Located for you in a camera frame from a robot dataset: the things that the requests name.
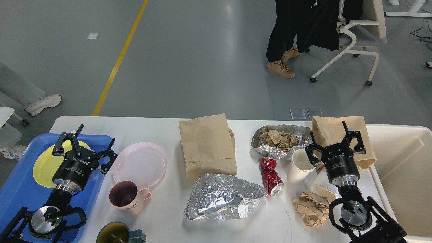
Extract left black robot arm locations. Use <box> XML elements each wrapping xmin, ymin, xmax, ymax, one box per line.
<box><xmin>1</xmin><ymin>124</ymin><xmax>118</xmax><ymax>243</ymax></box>

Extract crumpled brown paper in foil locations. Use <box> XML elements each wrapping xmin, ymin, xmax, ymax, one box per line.
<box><xmin>260</xmin><ymin>130</ymin><xmax>299</xmax><ymax>152</ymax></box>

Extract white office chair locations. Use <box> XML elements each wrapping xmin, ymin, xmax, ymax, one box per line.
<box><xmin>309</xmin><ymin>0</ymin><xmax>387</xmax><ymax>86</ymax></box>

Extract yellow plate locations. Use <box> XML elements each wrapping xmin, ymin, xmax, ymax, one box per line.
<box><xmin>33</xmin><ymin>140</ymin><xmax>91</xmax><ymax>188</ymax></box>

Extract pink plate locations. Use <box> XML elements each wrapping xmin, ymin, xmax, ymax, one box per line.
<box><xmin>111</xmin><ymin>142</ymin><xmax>167</xmax><ymax>190</ymax></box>

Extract brown paper bag right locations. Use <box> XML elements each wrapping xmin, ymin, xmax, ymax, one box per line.
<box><xmin>312</xmin><ymin>116</ymin><xmax>377</xmax><ymax>169</ymax></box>

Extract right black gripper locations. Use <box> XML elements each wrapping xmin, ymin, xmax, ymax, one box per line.
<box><xmin>305</xmin><ymin>121</ymin><xmax>367</xmax><ymax>186</ymax></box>

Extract person in grey trousers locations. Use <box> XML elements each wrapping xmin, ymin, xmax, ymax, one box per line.
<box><xmin>0</xmin><ymin>62</ymin><xmax>62</xmax><ymax>116</ymax></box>

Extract foil tray with paper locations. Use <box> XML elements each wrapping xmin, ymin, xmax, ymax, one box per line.
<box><xmin>251</xmin><ymin>124</ymin><xmax>312</xmax><ymax>160</ymax></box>

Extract pink home mug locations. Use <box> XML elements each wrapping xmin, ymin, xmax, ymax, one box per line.
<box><xmin>109</xmin><ymin>181</ymin><xmax>152</xmax><ymax>216</ymax></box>

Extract white chair at left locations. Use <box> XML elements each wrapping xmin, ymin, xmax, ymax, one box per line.
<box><xmin>0</xmin><ymin>107</ymin><xmax>30</xmax><ymax>160</ymax></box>

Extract crushed red soda can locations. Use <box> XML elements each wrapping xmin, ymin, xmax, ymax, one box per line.
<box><xmin>259</xmin><ymin>157</ymin><xmax>284</xmax><ymax>196</ymax></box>

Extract dark green home mug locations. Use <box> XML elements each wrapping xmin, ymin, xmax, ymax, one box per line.
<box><xmin>96</xmin><ymin>222</ymin><xmax>147</xmax><ymax>243</ymax></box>

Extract beige plastic bin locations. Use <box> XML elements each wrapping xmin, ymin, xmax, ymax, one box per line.
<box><xmin>366</xmin><ymin>124</ymin><xmax>432</xmax><ymax>243</ymax></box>

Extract floor cables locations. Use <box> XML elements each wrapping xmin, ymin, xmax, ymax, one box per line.
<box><xmin>410</xmin><ymin>19</ymin><xmax>432</xmax><ymax>51</ymax></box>

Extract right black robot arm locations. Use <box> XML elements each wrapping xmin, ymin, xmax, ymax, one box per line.
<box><xmin>305</xmin><ymin>121</ymin><xmax>406</xmax><ymax>243</ymax></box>

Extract crumpled brown paper ball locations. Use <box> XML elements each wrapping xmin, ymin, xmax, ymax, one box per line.
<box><xmin>293</xmin><ymin>192</ymin><xmax>330</xmax><ymax>227</ymax></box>

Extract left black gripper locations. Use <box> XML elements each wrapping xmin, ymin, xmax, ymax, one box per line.
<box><xmin>52</xmin><ymin>124</ymin><xmax>118</xmax><ymax>192</ymax></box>

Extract large brown paper bag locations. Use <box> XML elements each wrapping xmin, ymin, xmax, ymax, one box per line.
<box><xmin>179</xmin><ymin>113</ymin><xmax>237</xmax><ymax>180</ymax></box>

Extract crumpled foil sheet front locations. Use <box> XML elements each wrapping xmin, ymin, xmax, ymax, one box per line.
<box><xmin>184</xmin><ymin>173</ymin><xmax>267</xmax><ymax>220</ymax></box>

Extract flattened white paper cup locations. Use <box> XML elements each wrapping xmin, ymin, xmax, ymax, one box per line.
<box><xmin>309</xmin><ymin>184</ymin><xmax>338</xmax><ymax>203</ymax></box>

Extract white desk leg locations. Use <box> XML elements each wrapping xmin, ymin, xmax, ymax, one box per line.
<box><xmin>384</xmin><ymin>0</ymin><xmax>432</xmax><ymax>18</ymax></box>

